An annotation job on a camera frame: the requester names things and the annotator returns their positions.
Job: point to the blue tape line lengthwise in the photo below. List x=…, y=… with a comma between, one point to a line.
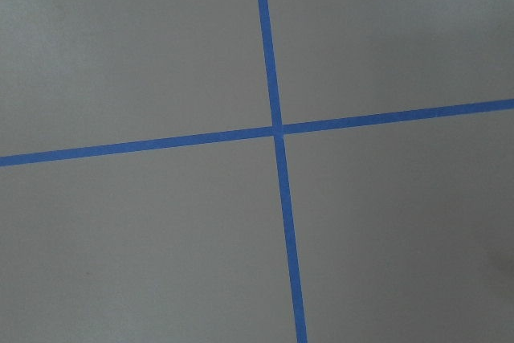
x=277, y=128

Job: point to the blue tape line crosswise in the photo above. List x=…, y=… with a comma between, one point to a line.
x=253, y=133

